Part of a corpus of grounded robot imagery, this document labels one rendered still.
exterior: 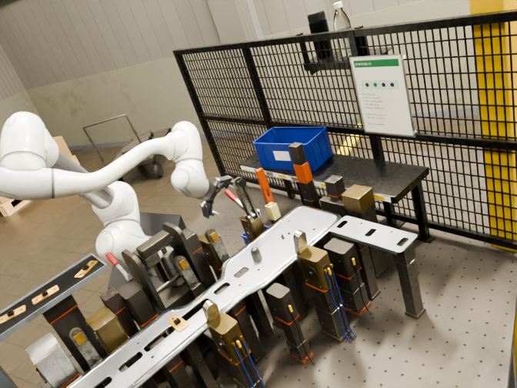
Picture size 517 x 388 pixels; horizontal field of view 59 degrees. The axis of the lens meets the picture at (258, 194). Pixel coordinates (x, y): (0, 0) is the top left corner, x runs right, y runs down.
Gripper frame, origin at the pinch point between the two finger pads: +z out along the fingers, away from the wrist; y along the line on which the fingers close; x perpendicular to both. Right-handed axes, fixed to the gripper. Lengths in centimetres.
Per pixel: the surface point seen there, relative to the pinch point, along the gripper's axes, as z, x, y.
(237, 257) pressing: -31.3, -30.7, -13.6
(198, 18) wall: 228, 251, 149
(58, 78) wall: 317, 487, 13
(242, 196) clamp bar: -30.6, -20.2, 5.6
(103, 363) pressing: -62, -23, -57
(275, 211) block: -19.6, -29.8, 7.1
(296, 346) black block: -32, -64, -27
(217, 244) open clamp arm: -33.0, -22.3, -13.4
